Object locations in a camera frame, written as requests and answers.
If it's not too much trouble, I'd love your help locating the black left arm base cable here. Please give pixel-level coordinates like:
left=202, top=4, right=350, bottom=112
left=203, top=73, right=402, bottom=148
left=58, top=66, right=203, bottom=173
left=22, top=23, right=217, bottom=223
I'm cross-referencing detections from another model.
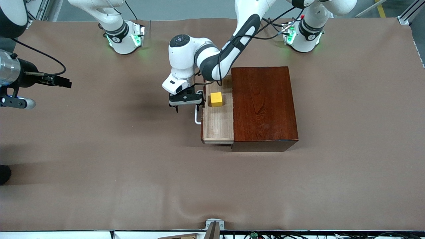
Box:
left=262, top=18, right=289, bottom=40

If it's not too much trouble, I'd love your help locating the dark brown wooden cabinet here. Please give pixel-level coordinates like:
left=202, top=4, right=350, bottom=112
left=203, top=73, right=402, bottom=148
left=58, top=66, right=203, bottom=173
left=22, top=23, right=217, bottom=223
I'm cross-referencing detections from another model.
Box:
left=231, top=66, right=299, bottom=152

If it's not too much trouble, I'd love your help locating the black round object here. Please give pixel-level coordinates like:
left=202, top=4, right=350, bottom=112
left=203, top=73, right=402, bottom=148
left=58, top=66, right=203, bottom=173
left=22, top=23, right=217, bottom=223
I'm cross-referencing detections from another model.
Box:
left=0, top=164, right=12, bottom=186

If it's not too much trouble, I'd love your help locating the grey metal clamp bracket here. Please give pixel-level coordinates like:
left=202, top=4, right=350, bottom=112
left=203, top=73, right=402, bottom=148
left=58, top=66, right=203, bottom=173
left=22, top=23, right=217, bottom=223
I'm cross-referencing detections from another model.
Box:
left=206, top=219, right=225, bottom=231

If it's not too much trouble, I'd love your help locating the single aluminium frame profile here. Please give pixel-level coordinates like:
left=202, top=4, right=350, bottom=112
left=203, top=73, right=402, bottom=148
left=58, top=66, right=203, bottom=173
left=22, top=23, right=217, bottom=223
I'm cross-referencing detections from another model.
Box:
left=398, top=0, right=425, bottom=25

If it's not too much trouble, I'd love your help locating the white table frame rail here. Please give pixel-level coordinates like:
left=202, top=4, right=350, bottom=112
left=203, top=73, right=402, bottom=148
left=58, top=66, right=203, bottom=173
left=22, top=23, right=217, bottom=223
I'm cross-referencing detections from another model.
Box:
left=0, top=230, right=425, bottom=239

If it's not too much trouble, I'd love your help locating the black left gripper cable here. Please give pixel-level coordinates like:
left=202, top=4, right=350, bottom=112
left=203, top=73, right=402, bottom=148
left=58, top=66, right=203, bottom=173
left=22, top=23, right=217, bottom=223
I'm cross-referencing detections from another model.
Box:
left=217, top=7, right=304, bottom=85

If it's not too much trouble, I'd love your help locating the brown table mat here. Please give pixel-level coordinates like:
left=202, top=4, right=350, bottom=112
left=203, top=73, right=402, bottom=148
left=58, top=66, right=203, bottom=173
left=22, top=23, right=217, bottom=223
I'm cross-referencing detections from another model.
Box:
left=0, top=17, right=425, bottom=232

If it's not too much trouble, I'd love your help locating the black arm base cable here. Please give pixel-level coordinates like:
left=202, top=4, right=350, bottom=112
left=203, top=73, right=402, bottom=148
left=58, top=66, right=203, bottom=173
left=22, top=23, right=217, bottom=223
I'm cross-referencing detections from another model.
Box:
left=124, top=0, right=138, bottom=21
left=262, top=18, right=289, bottom=40

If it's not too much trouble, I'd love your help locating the black right arm base cable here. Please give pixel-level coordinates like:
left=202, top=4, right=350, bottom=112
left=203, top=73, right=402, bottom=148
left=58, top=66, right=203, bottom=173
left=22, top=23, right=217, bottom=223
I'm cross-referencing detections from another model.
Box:
left=124, top=0, right=138, bottom=21

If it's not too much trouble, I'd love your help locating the light wood drawer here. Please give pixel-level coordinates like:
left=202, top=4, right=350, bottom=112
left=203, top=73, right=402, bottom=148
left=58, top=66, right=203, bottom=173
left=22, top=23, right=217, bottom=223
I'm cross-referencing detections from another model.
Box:
left=194, top=75, right=234, bottom=144

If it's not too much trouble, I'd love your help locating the aluminium frame with crossed profiles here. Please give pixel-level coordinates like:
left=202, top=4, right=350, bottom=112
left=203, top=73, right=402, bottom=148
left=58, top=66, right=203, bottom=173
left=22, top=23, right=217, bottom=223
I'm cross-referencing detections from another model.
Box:
left=26, top=0, right=50, bottom=22

